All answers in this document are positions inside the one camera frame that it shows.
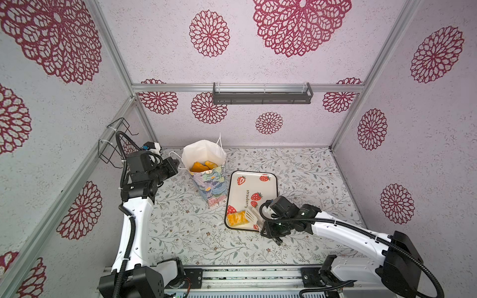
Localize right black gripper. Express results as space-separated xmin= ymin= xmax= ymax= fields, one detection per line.
xmin=256 ymin=218 xmax=291 ymax=238

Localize flaky fake pastry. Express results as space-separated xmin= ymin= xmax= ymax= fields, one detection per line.
xmin=227 ymin=211 xmax=249 ymax=227

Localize floral paper gift bag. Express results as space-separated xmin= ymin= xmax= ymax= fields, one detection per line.
xmin=168 ymin=138 xmax=227 ymax=207

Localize round knotted fake bread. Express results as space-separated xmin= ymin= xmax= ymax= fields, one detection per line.
xmin=204 ymin=161 xmax=218 ymax=170

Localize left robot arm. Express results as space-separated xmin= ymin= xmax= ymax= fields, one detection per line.
xmin=98 ymin=145 xmax=186 ymax=298

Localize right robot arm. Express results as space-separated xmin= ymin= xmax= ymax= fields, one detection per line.
xmin=243 ymin=196 xmax=423 ymax=298

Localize white strawberry tray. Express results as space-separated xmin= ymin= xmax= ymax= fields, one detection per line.
xmin=224 ymin=171 xmax=278 ymax=232

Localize black wire wall rack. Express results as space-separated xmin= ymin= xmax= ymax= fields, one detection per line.
xmin=97 ymin=117 xmax=139 ymax=169

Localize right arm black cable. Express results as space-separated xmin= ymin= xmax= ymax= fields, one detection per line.
xmin=258 ymin=200 xmax=445 ymax=298

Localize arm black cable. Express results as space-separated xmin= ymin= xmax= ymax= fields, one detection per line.
xmin=109 ymin=131 xmax=165 ymax=298
xmin=258 ymin=200 xmax=445 ymax=298

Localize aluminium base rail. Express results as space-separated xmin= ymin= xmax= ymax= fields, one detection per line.
xmin=165 ymin=265 xmax=319 ymax=298

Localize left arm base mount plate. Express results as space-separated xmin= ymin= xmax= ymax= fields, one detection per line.
xmin=165 ymin=268 xmax=203 ymax=290

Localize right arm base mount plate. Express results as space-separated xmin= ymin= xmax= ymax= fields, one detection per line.
xmin=300 ymin=266 xmax=334 ymax=288

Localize black wall shelf rail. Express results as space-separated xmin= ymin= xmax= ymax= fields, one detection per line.
xmin=212 ymin=83 xmax=314 ymax=105

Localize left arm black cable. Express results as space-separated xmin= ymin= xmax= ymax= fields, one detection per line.
xmin=109 ymin=131 xmax=165 ymax=298

